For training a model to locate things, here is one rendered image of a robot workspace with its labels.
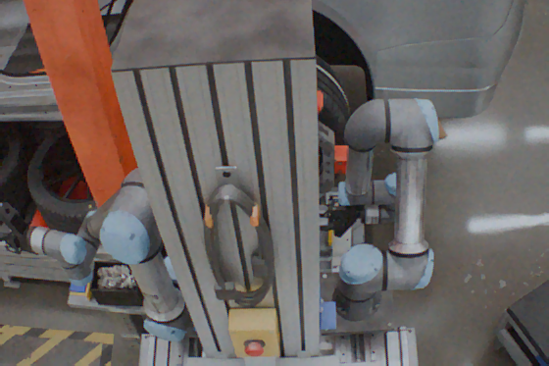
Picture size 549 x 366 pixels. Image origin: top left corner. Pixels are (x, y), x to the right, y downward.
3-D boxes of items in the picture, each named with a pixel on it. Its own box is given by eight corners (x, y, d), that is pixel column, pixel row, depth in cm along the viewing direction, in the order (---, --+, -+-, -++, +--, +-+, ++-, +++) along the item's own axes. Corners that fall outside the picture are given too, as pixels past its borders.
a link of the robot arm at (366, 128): (343, 128, 156) (338, 216, 198) (386, 127, 155) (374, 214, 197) (340, 89, 162) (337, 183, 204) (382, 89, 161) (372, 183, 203)
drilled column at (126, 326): (151, 332, 271) (126, 285, 240) (148, 350, 264) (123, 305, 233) (130, 330, 272) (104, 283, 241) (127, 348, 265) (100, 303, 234)
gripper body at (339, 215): (326, 194, 204) (364, 193, 203) (326, 211, 210) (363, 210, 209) (327, 213, 199) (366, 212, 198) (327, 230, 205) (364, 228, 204)
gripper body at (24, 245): (4, 250, 161) (35, 260, 159) (-6, 230, 156) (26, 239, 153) (16, 233, 167) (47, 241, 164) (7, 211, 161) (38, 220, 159)
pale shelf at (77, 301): (174, 281, 241) (173, 277, 239) (169, 317, 229) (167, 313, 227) (77, 273, 245) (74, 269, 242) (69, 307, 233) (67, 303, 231)
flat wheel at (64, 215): (157, 131, 321) (148, 97, 303) (174, 232, 276) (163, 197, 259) (42, 159, 313) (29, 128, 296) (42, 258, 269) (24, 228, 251)
